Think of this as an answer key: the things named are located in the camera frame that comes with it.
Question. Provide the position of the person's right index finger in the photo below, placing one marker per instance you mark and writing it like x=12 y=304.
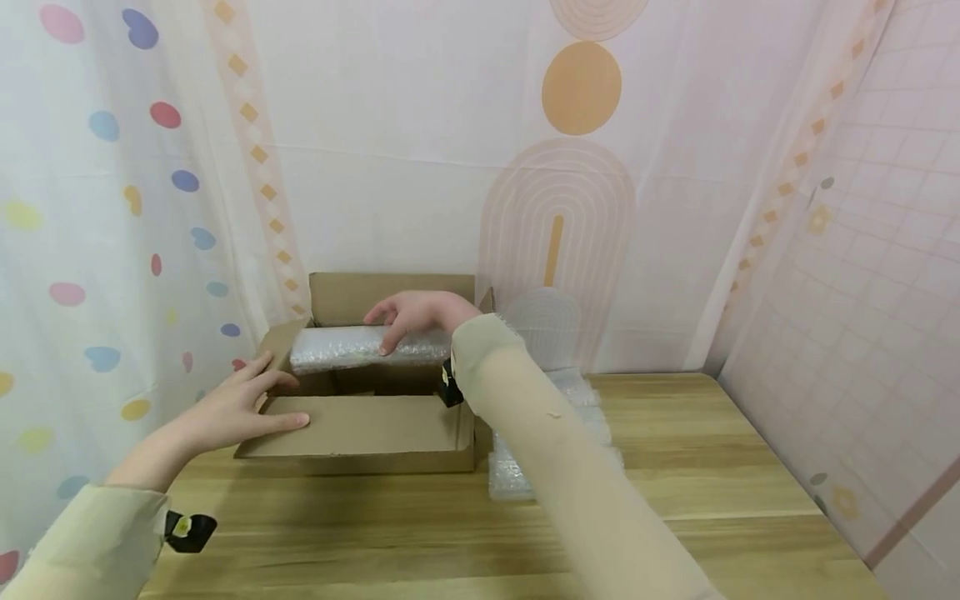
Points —
x=393 y=340

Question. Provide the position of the person's left thumb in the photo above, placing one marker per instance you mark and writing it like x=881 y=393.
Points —
x=283 y=423

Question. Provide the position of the person's left forearm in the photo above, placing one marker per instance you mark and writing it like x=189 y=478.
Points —
x=97 y=517

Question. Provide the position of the brown cardboard box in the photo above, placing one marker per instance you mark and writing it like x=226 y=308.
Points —
x=367 y=417

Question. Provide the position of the black wrist band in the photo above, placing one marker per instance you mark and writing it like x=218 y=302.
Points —
x=189 y=530
x=450 y=385

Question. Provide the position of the person's right fingers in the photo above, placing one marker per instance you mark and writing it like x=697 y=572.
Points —
x=382 y=312

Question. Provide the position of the stack of bubble wrap sheets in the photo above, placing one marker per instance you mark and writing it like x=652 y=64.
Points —
x=555 y=400

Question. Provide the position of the person's right hand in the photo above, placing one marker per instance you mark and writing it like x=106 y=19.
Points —
x=420 y=312

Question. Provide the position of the person's left index finger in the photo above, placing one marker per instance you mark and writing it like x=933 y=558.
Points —
x=281 y=382

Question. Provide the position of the bubble wrap roll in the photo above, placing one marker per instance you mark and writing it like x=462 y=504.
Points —
x=352 y=348

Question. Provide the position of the person's left fingers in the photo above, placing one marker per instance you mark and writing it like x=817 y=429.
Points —
x=259 y=365

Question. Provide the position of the person's right forearm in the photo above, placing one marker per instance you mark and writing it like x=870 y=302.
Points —
x=570 y=467

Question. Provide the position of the person's left hand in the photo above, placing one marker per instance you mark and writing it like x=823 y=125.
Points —
x=225 y=410

